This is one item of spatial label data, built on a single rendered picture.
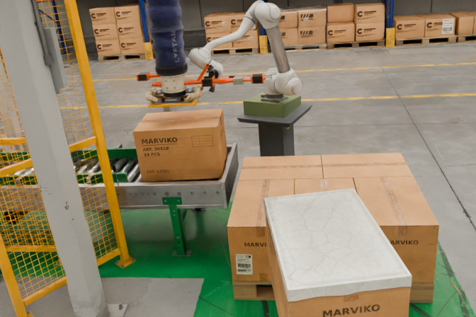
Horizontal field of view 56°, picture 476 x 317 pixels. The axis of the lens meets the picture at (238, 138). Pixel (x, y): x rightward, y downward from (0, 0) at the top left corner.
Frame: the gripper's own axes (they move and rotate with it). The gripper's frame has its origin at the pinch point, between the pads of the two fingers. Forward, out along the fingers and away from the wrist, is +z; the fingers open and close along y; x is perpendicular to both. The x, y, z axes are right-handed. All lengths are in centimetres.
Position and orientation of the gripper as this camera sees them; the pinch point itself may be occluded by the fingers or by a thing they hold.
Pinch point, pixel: (210, 81)
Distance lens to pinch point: 322.0
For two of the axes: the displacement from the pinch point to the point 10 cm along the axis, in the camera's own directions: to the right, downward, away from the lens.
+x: -9.9, 0.4, 1.2
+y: 0.8, 9.3, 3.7
